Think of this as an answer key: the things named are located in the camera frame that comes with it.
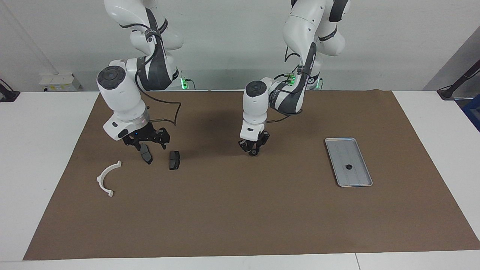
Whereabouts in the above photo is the black clamp mount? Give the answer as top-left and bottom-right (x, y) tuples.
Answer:
(0, 79), (20, 102)

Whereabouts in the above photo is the white power box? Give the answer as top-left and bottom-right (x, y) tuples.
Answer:
(39, 73), (81, 92)

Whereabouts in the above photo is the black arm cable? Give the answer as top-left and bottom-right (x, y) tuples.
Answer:
(268, 45), (319, 123)
(118, 22), (183, 126)

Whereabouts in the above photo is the brown table mat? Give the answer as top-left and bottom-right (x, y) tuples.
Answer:
(23, 89), (480, 261)

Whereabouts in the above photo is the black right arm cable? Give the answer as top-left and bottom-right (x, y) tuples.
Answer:
(118, 22), (183, 126)

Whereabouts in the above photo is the curved dark brake pad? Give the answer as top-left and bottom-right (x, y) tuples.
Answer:
(139, 144), (153, 165)

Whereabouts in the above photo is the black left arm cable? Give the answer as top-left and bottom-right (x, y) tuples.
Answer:
(268, 45), (319, 123)

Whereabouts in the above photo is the silver metal tray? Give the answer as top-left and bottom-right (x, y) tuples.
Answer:
(325, 137), (373, 187)

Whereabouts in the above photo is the white half ring bracket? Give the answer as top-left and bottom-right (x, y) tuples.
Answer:
(96, 160), (123, 198)

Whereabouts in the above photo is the blue crate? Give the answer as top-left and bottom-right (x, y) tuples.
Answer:
(462, 94), (480, 132)

